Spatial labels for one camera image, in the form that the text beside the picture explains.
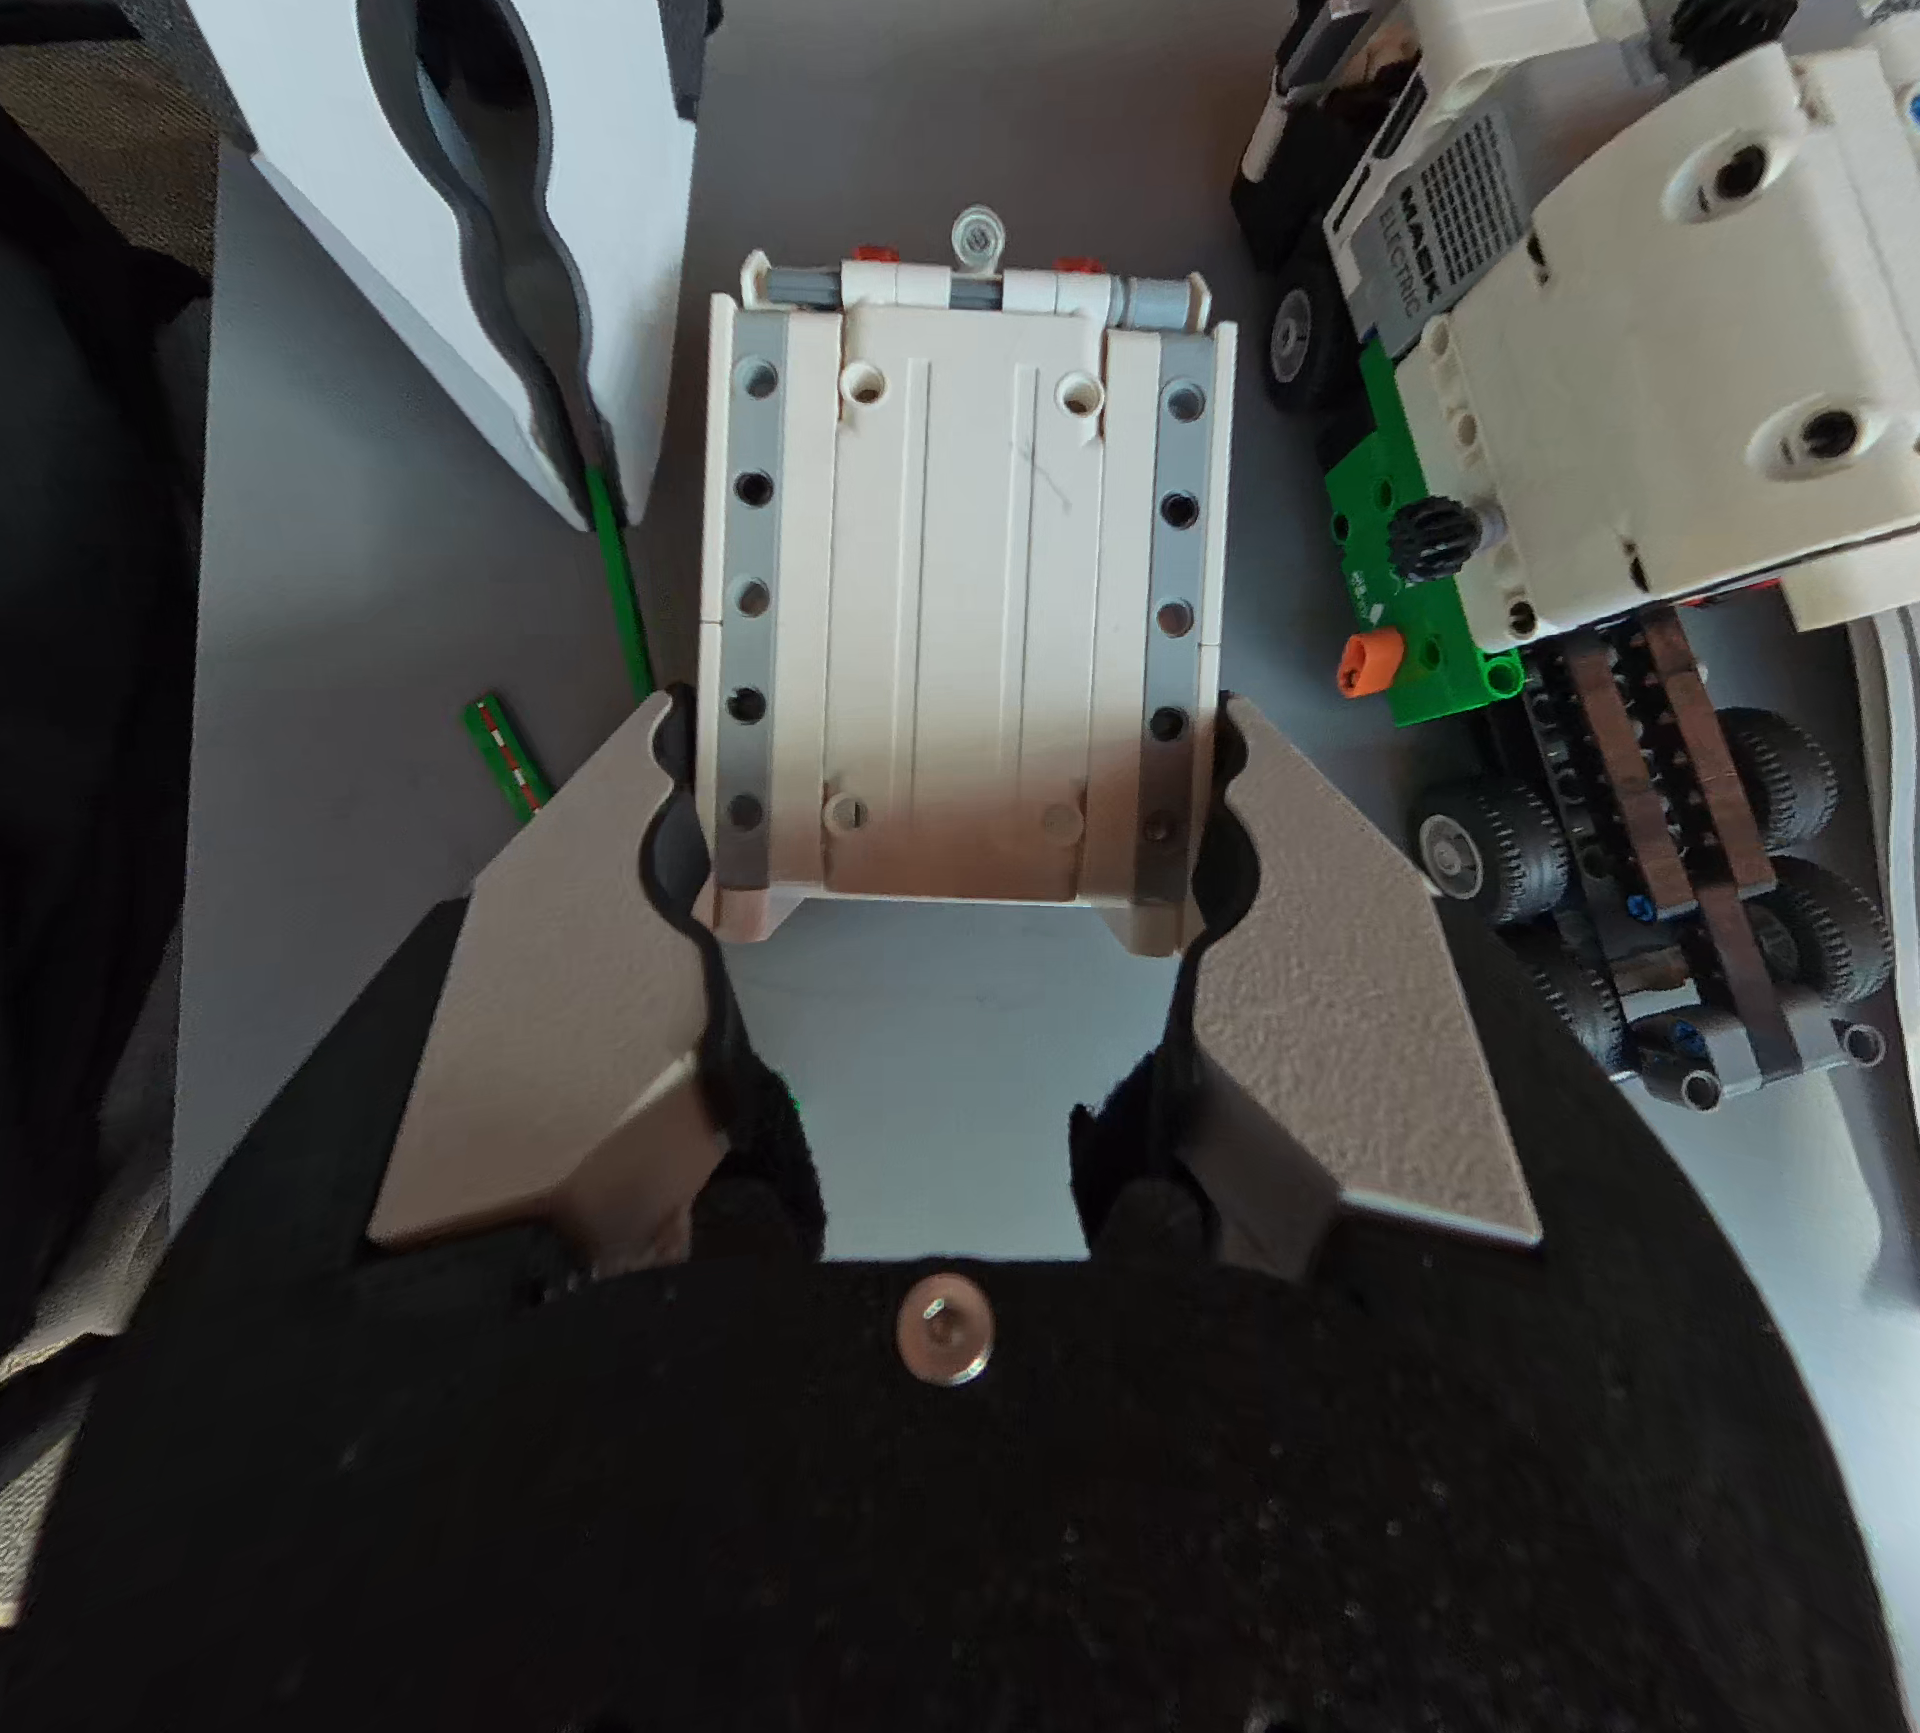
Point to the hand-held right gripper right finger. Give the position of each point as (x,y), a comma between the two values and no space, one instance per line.
(1336,1014)

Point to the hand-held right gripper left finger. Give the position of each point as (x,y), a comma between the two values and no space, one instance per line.
(556,997)

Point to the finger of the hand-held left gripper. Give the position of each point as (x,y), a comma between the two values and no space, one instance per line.
(616,36)
(271,10)

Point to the green striped lego tile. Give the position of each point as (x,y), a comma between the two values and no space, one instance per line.
(507,755)
(621,595)

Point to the white lego container body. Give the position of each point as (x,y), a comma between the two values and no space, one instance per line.
(961,595)

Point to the white green lego truck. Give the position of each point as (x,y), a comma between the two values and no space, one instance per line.
(1651,337)

